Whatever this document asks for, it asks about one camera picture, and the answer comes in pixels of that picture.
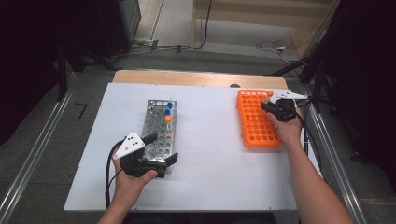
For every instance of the aluminium frame rail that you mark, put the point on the aluminium frame rail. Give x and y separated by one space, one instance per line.
339 174
34 149

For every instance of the person's right hand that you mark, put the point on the person's right hand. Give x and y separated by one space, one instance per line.
289 132

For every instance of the blue cap test tube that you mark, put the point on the blue cap test tube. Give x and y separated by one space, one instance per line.
169 105
167 112

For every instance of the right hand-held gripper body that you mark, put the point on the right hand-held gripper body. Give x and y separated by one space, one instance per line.
285 110

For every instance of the beige wooden counter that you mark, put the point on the beige wooden counter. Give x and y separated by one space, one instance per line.
249 15

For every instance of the person's left hand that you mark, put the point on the person's left hand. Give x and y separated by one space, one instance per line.
129 188

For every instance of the dark grey cabinet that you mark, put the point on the dark grey cabinet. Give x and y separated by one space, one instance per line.
129 21

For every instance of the metal test tube rack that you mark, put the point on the metal test tube rack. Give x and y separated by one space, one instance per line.
155 124

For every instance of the orange test tube rack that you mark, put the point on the orange test tube rack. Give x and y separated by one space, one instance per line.
261 143

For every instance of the orange cap test tube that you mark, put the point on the orange cap test tube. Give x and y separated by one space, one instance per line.
168 118
270 93

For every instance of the white table sheet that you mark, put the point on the white table sheet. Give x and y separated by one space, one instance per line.
211 155

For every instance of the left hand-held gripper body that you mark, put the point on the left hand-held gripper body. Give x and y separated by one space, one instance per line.
130 146

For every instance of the black curtain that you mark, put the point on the black curtain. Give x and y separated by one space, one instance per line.
28 62
364 77

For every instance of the black metal stand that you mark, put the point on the black metal stand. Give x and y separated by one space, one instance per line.
316 84
62 71

